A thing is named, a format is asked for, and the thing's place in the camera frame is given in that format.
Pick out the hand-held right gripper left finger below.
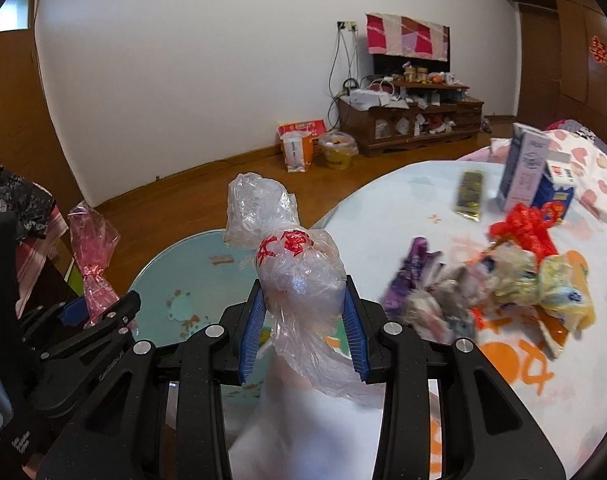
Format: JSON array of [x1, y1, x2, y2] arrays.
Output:
[[36, 279, 269, 480]]

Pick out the orange paper wrapper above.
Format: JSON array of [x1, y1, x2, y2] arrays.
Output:
[[533, 305, 569, 358]]

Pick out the pink cellophane wrap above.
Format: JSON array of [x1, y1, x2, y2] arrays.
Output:
[[67, 200, 121, 330]]

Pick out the red white packet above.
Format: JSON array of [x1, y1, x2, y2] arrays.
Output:
[[277, 120, 327, 143]]

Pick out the pink heart quilt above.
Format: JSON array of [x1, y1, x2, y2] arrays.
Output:
[[458, 119, 607, 261]]

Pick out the pink striped cloth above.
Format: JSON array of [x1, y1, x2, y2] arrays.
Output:
[[16, 210, 69, 318]]

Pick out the clutter of small items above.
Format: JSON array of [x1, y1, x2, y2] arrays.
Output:
[[391, 62, 471, 111]]

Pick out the yellow bucket in plastic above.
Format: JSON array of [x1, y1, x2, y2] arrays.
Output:
[[318, 131, 359, 170]]

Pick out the red mesh bag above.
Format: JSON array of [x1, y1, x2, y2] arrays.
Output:
[[488, 204, 559, 261]]

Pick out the wooden wardrobe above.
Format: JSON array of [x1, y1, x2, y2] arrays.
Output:
[[491, 0, 607, 161]]

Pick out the orange paper bag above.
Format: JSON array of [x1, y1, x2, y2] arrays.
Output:
[[281, 131, 315, 173]]

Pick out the wooden door with window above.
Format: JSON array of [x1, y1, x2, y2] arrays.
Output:
[[0, 0, 84, 211]]

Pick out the yellow plastic bag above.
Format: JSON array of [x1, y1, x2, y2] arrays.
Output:
[[536, 252, 597, 331]]

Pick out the light blue round stool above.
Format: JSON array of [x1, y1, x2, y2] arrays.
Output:
[[126, 229, 284, 396]]

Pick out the clear plastic bag red print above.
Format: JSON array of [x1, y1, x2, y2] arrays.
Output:
[[224, 172, 389, 408]]

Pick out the tall white purple carton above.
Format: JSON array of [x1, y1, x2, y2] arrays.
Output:
[[497, 122, 551, 211]]

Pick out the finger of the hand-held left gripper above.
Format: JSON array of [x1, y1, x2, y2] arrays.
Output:
[[26, 290, 143, 411], [18, 297, 91, 348]]

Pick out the black plastic bag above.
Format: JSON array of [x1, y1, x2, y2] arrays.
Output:
[[0, 149, 56, 246]]

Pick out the pink patchwork cloth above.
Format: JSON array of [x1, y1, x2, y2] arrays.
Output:
[[366, 12, 450, 63]]

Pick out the white hanging cables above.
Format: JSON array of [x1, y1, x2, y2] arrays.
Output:
[[327, 25, 360, 101]]

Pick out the crumpled white plastic bag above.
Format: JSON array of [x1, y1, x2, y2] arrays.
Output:
[[478, 242, 541, 311]]

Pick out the purple wrapper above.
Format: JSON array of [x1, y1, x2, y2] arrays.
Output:
[[383, 237, 447, 321]]

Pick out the crumpled grey wrapper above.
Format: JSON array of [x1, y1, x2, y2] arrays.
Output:
[[408, 265, 479, 343]]

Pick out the wooden tv stand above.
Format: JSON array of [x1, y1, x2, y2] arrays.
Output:
[[337, 82, 485, 158]]

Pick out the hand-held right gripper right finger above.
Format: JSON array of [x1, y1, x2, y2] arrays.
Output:
[[342, 276, 567, 480]]

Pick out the blue box white top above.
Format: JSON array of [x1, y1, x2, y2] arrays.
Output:
[[531, 159, 577, 223]]

